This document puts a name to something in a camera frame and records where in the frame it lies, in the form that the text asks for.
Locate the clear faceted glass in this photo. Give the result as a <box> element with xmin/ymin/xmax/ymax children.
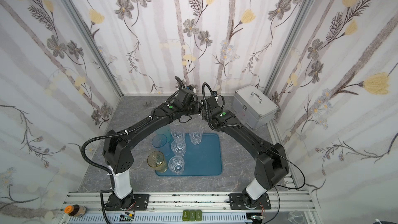
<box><xmin>168</xmin><ymin>156</ymin><xmax>185</xmax><ymax>175</ymax></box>
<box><xmin>189</xmin><ymin>127</ymin><xmax>203</xmax><ymax>145</ymax></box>
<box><xmin>171</xmin><ymin>127</ymin><xmax>186</xmax><ymax>140</ymax></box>
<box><xmin>171</xmin><ymin>138</ymin><xmax>186</xmax><ymax>157</ymax></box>

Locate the blue transparent tall cup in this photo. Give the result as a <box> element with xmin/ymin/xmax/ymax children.
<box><xmin>152</xmin><ymin>134</ymin><xmax>171</xmax><ymax>157</ymax></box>

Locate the yellow transparent cup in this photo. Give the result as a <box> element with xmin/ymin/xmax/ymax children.
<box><xmin>147</xmin><ymin>151</ymin><xmax>167</xmax><ymax>173</ymax></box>

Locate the teal transparent cup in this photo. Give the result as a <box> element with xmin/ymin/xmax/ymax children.
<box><xmin>156</xmin><ymin>125</ymin><xmax>172</xmax><ymax>142</ymax></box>

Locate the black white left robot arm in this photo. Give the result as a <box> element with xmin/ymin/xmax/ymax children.
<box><xmin>103</xmin><ymin>95</ymin><xmax>203</xmax><ymax>210</ymax></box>

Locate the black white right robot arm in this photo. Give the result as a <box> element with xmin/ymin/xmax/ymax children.
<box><xmin>200</xmin><ymin>97</ymin><xmax>290</xmax><ymax>208</ymax></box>

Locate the teal plastic tray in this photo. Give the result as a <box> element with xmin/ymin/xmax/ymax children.
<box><xmin>155</xmin><ymin>133</ymin><xmax>223</xmax><ymax>177</ymax></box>

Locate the silver aluminium case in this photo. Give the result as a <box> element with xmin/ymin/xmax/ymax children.
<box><xmin>232</xmin><ymin>85</ymin><xmax>278</xmax><ymax>130</ymax></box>

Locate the green button box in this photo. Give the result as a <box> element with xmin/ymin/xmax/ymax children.
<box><xmin>182</xmin><ymin>210</ymin><xmax>203</xmax><ymax>222</ymax></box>

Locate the orange capped bottle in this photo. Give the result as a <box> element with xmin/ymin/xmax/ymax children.
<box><xmin>64</xmin><ymin>204</ymin><xmax>87</xmax><ymax>218</ymax></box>

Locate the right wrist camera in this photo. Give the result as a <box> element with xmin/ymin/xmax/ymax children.
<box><xmin>206</xmin><ymin>95</ymin><xmax>223</xmax><ymax>115</ymax></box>

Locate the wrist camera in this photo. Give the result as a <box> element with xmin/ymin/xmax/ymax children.
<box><xmin>206</xmin><ymin>95</ymin><xmax>223</xmax><ymax>115</ymax></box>
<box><xmin>176</xmin><ymin>85</ymin><xmax>195</xmax><ymax>104</ymax></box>

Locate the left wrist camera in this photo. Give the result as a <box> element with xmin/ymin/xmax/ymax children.
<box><xmin>176</xmin><ymin>85</ymin><xmax>195</xmax><ymax>104</ymax></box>

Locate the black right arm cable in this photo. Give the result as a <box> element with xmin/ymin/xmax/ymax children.
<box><xmin>267</xmin><ymin>149</ymin><xmax>306</xmax><ymax>224</ymax></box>

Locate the white perforated cable duct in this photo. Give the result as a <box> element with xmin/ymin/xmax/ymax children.
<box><xmin>66</xmin><ymin>213</ymin><xmax>252</xmax><ymax>224</ymax></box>

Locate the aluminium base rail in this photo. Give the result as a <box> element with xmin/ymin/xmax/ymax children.
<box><xmin>58</xmin><ymin>191</ymin><xmax>316</xmax><ymax>214</ymax></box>

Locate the black corrugated cable conduit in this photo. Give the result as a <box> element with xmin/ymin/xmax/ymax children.
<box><xmin>80</xmin><ymin>130</ymin><xmax>131</xmax><ymax>224</ymax></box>

